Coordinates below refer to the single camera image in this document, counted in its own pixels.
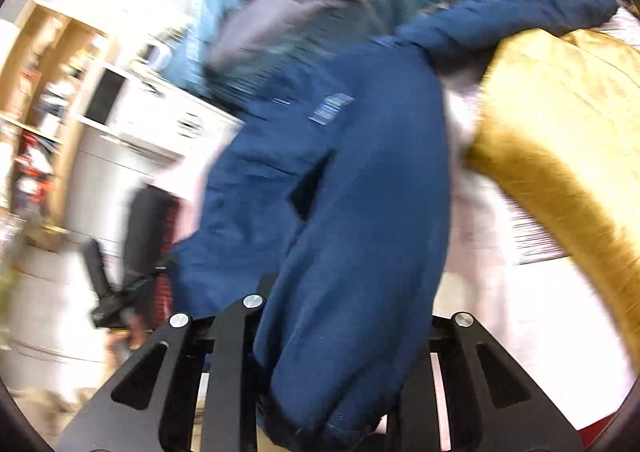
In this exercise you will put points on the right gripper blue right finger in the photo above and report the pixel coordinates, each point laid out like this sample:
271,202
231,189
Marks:
492,404

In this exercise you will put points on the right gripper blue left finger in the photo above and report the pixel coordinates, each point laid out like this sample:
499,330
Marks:
149,403

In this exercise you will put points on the navy blue padded jacket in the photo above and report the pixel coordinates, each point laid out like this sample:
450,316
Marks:
338,184

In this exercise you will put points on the red object at edge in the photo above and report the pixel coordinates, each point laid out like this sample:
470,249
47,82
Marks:
590,433

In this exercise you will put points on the pink polka dot bedsheet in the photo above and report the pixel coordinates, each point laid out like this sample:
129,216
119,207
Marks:
548,316

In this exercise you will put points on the red floral folded cloth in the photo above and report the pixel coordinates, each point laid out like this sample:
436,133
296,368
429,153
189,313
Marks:
164,272

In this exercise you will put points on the black quilted folded garment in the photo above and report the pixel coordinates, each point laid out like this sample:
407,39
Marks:
150,233

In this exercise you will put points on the white medical machine with screen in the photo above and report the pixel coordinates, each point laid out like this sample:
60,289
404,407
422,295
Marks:
136,106

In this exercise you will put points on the golden yellow pillow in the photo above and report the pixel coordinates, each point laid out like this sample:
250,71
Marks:
559,133

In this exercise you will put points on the wooden wall shelf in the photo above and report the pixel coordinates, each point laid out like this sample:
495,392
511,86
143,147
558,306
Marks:
50,67

